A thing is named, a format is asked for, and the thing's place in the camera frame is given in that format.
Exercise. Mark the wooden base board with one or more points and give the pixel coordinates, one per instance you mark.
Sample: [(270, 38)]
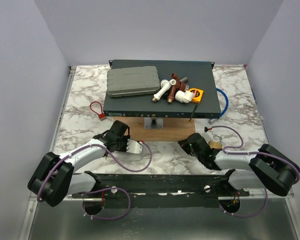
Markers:
[(174, 129)]

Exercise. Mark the blue cable lock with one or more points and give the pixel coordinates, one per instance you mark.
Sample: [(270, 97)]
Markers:
[(213, 120)]

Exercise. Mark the white pvc elbow fitting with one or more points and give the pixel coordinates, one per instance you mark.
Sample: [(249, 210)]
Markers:
[(184, 96)]

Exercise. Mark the grey plastic tool case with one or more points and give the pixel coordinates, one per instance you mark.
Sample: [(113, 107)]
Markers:
[(132, 81)]

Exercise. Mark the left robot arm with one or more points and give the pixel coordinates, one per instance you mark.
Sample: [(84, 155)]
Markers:
[(52, 178)]

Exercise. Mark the yellow tape measure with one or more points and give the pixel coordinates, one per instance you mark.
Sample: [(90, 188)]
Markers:
[(197, 95)]

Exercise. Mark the metal bracket with lock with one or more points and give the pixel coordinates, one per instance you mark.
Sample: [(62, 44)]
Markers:
[(153, 123)]

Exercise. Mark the white pvc pipe fitting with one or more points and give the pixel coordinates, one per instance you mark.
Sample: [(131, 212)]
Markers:
[(165, 85)]

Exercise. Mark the red cable padlock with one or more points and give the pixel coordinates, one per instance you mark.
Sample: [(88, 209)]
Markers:
[(101, 115)]

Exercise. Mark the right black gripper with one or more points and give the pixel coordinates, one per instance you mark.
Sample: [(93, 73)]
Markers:
[(185, 144)]

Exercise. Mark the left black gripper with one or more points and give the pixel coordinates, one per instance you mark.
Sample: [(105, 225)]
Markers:
[(125, 138)]

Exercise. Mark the dark grey pipe piece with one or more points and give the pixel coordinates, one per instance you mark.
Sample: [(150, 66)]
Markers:
[(184, 79)]

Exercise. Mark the black mounting base plate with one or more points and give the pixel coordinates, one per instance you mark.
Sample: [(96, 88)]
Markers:
[(162, 190)]

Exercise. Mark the brass padlock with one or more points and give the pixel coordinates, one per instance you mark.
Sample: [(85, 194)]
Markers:
[(216, 142)]

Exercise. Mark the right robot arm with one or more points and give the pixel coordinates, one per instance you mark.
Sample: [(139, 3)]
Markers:
[(266, 168)]

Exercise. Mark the brown pipe fitting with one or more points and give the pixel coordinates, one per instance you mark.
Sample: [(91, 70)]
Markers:
[(178, 86)]

